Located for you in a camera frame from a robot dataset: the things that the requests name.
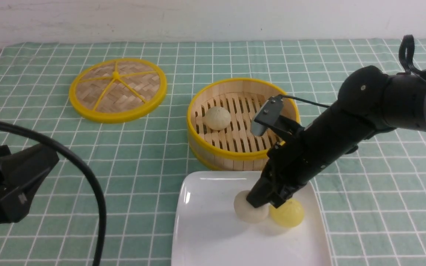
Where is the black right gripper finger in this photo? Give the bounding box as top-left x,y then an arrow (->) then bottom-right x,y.
270,185 -> 297,208
246,177 -> 276,207

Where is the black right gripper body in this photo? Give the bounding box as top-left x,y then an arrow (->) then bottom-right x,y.
261,102 -> 365,191

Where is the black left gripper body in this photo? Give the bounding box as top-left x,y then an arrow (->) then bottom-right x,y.
0,144 -> 59,224

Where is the yellow steamed bun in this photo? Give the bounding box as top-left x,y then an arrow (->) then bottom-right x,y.
269,198 -> 305,228

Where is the white steamed bun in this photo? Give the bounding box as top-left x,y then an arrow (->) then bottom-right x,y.
233,190 -> 269,224
203,106 -> 231,131

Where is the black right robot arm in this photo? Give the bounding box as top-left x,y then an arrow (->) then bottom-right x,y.
246,66 -> 426,208

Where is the white square plate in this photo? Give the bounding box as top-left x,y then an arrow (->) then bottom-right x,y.
171,171 -> 332,266

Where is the yellow rimmed bamboo steamer basket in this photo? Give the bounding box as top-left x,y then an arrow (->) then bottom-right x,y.
186,78 -> 285,171

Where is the green checked tablecloth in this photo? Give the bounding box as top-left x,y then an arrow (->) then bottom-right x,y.
0,39 -> 426,266

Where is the yellow rimmed bamboo steamer lid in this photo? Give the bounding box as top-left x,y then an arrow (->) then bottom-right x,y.
69,58 -> 168,123

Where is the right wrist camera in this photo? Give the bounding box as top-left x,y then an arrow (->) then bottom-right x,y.
250,95 -> 304,141

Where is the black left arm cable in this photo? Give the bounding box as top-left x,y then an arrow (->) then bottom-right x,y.
0,117 -> 107,266

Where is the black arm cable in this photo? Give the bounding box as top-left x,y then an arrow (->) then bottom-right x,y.
0,117 -> 107,266
281,35 -> 426,109

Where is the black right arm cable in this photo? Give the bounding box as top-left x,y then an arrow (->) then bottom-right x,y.
281,35 -> 426,109

